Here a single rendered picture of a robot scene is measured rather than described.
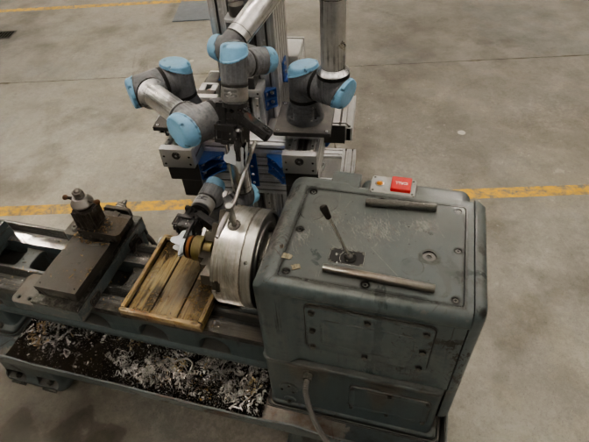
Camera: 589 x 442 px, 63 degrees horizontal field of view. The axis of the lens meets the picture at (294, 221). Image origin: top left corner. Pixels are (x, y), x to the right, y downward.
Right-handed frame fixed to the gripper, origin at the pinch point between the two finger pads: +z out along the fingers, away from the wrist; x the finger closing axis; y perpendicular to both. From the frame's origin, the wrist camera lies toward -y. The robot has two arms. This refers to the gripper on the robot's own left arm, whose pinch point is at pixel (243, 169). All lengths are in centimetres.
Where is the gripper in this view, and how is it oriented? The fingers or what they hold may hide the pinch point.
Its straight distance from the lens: 144.4
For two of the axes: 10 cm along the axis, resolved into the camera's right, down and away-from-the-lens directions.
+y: -9.6, -1.5, 2.2
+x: -2.6, 4.3, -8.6
